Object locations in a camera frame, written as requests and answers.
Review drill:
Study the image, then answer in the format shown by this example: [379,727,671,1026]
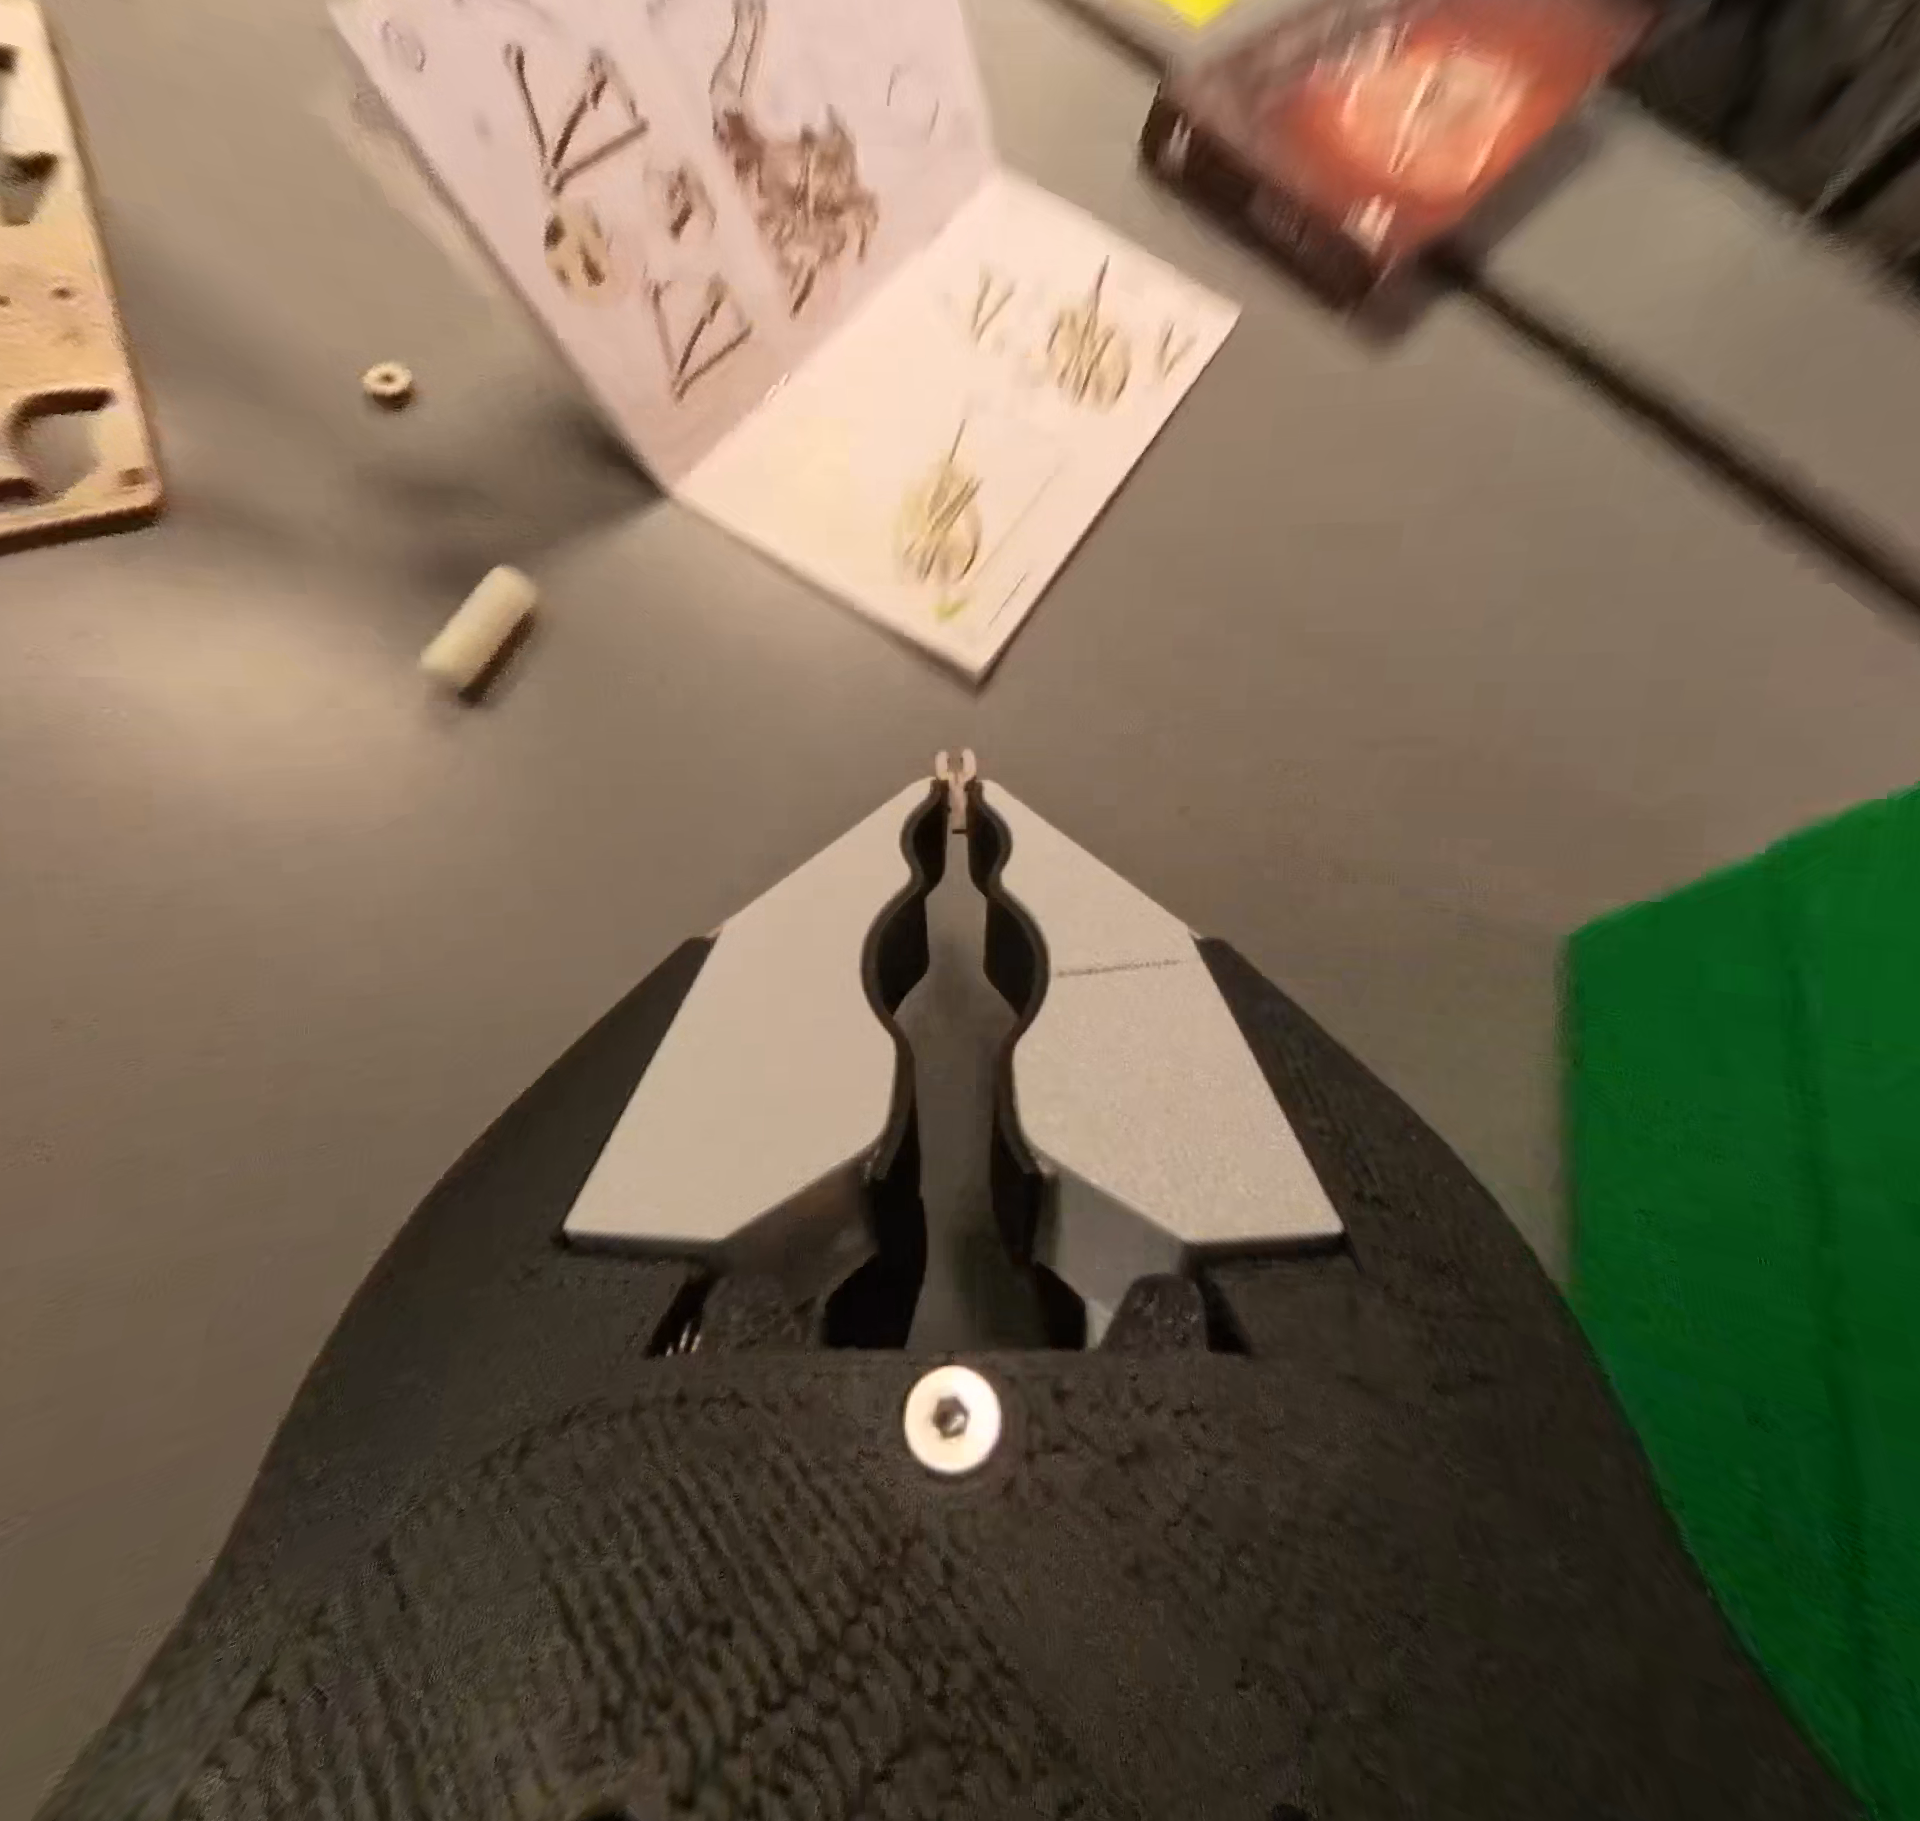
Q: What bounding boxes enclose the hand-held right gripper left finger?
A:
[564,775,964,1274]

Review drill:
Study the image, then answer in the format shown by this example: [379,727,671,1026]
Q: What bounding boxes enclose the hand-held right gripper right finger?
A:
[961,775,1349,1330]

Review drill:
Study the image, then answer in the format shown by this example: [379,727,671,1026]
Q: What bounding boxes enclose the white instruction booklet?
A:
[329,0,1245,684]

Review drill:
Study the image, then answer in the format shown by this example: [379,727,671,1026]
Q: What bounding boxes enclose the red-brown model kit box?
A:
[1140,0,1653,310]

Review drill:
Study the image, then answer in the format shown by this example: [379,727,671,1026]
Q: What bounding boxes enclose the wooden parts sheet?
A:
[0,0,165,550]

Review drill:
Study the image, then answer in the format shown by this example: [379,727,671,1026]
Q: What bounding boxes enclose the cream cylindrical wax stick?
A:
[420,567,540,701]

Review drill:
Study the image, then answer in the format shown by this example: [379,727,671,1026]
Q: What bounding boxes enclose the green plastic bin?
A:
[1561,787,1920,1821]

